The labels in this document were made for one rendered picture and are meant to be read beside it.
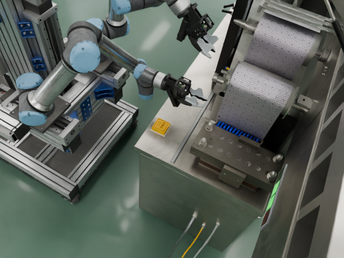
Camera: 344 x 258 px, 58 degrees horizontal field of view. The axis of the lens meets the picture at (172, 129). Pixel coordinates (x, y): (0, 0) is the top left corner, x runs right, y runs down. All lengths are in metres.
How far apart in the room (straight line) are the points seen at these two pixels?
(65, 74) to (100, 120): 1.12
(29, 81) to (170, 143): 0.72
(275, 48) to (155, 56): 1.95
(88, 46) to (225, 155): 0.72
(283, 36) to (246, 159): 0.54
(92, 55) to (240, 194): 0.87
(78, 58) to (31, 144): 1.26
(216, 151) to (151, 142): 0.33
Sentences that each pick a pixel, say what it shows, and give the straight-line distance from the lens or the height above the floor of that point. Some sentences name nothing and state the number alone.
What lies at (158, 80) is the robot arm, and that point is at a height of 1.14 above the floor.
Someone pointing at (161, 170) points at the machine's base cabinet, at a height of 0.80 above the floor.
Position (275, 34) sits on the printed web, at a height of 1.38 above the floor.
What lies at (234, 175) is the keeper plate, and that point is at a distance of 1.36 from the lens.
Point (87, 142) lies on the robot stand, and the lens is 2.33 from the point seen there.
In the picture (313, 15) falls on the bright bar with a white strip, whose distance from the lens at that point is 1.47.
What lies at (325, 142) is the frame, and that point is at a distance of 1.01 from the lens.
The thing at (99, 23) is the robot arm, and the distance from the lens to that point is 1.86.
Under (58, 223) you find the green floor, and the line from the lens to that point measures 2.34.
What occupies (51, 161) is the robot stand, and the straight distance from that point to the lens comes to 2.30.
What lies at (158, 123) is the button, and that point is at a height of 0.92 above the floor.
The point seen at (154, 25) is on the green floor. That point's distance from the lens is 3.57.
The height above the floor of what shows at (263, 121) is 1.15.
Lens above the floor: 2.18
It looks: 56 degrees down
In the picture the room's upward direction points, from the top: 10 degrees clockwise
